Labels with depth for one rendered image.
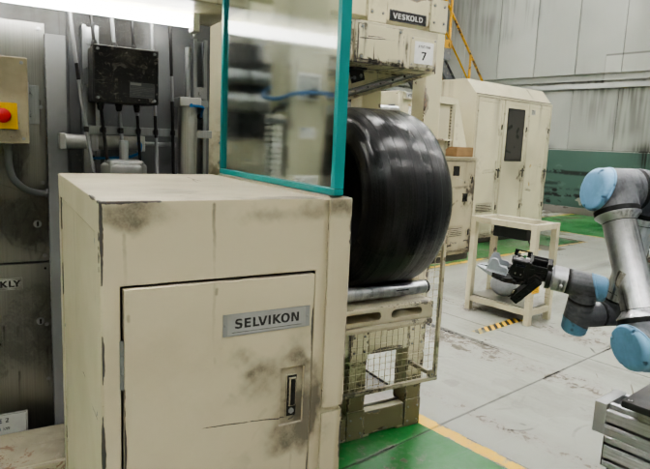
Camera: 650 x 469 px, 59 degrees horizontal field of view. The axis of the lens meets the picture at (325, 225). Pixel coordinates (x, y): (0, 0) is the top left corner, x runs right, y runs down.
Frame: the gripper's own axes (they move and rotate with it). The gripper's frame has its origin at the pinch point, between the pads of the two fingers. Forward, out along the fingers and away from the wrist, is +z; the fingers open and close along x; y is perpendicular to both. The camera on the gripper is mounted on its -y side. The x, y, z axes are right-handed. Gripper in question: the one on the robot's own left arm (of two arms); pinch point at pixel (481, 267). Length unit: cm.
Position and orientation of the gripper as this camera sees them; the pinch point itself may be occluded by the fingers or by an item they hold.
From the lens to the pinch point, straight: 183.1
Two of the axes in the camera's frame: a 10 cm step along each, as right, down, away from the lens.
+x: -3.6, 4.5, -8.2
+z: -9.3, -2.1, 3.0
